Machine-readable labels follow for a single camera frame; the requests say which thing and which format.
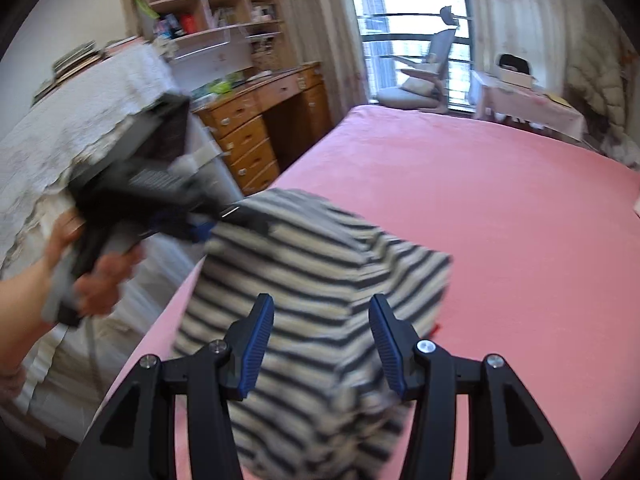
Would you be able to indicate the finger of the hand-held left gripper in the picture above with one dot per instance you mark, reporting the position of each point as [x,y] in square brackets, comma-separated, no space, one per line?
[200,232]

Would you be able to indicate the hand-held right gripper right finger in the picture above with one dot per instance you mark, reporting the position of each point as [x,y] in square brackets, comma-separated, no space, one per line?
[387,345]

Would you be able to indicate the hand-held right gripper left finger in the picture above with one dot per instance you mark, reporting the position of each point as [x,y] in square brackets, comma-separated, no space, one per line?
[257,345]

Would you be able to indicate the black white striped shirt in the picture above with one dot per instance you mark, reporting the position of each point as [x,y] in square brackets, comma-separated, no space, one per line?
[310,270]

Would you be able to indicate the person's left forearm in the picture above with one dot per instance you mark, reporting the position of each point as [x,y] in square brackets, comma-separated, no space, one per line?
[20,310]

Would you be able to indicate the person's left hand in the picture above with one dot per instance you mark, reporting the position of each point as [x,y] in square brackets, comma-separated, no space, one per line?
[102,280]

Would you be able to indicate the white lace cloth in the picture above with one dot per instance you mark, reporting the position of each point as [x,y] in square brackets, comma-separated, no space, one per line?
[60,125]

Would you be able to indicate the green packet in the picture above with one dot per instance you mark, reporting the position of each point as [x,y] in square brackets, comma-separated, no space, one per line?
[222,86]

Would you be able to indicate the stack of books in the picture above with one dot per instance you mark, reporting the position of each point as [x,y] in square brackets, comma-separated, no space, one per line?
[75,62]

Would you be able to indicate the wooden desk with drawers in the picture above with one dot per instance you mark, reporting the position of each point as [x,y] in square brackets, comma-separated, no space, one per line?
[260,120]

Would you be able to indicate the wooden bookshelf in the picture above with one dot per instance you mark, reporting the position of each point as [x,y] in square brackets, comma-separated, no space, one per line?
[210,10]

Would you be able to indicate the pink bed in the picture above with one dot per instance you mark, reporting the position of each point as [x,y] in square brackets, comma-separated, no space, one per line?
[500,200]

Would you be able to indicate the beige curtain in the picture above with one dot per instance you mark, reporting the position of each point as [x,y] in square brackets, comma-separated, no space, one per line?
[320,30]
[520,15]

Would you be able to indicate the grey office chair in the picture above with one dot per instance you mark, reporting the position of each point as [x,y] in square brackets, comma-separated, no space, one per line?
[425,75]

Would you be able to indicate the table with pink cloth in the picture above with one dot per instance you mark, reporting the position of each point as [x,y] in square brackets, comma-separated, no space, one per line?
[530,105]

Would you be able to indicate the barred window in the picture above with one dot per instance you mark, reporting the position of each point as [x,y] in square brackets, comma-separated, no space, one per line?
[410,25]

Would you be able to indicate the white box on table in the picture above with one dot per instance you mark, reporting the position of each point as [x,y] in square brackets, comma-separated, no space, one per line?
[515,72]

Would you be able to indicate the beige puffer jacket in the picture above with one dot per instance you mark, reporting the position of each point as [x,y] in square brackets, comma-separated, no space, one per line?
[600,80]

